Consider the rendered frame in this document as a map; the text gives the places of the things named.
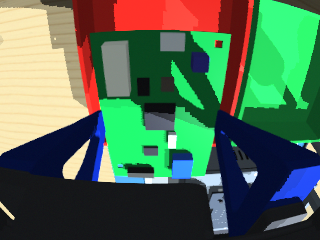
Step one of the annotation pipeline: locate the red bin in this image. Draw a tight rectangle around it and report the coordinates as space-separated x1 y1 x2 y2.
72 0 254 116

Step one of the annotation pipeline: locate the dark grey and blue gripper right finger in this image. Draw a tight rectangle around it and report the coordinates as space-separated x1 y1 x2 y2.
214 110 320 237

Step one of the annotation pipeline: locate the green circuit board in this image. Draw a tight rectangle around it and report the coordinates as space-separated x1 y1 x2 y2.
90 30 231 179

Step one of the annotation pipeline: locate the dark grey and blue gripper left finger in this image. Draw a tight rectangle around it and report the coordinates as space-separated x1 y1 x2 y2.
0 110 106 181

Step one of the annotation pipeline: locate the green open-top bin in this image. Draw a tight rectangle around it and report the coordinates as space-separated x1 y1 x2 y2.
234 0 320 143

